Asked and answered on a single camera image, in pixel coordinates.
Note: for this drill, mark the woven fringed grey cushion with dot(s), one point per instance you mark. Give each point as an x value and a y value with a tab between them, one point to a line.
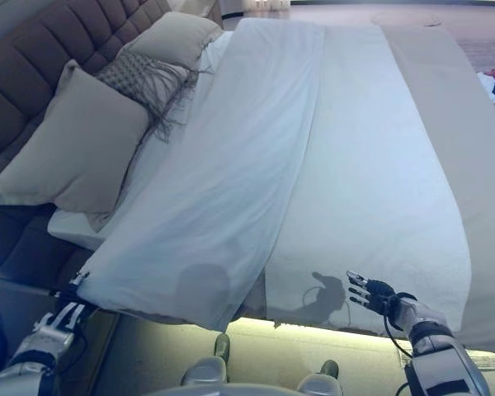
132	72

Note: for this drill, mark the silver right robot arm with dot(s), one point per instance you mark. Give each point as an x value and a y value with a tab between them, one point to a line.
437	350

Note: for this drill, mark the grey striped large rug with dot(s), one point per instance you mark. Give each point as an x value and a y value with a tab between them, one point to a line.
486	51

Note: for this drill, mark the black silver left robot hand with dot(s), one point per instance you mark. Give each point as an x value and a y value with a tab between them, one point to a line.
72	296

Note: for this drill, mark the beige bedspread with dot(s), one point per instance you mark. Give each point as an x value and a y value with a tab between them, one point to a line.
458	165

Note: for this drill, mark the white fitted mattress sheet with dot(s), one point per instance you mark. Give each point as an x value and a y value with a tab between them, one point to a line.
161	165

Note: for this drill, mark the small beige pillow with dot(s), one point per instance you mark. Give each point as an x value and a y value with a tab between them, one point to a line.
173	37

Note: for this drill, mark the silver left robot leg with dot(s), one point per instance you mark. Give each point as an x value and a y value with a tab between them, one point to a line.
206	367

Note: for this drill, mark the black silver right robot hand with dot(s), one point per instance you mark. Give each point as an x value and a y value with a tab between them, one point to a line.
377	295

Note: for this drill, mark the large beige pillow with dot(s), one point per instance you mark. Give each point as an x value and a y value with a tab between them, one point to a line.
78	152

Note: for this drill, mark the pale patterned small rug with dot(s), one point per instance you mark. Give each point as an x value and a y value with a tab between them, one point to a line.
491	361

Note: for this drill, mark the brown tufted headboard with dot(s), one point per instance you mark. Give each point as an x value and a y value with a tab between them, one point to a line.
45	53

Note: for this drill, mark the silver robot leg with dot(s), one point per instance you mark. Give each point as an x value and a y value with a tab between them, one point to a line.
206	367
319	377

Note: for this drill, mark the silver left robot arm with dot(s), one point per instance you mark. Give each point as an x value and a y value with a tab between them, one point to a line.
45	334

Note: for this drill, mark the white duvet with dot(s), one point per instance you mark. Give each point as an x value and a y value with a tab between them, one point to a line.
251	165

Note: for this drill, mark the white garment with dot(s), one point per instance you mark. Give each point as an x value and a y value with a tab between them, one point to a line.
486	84

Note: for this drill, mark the silver right robot leg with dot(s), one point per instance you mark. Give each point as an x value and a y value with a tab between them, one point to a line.
319	377

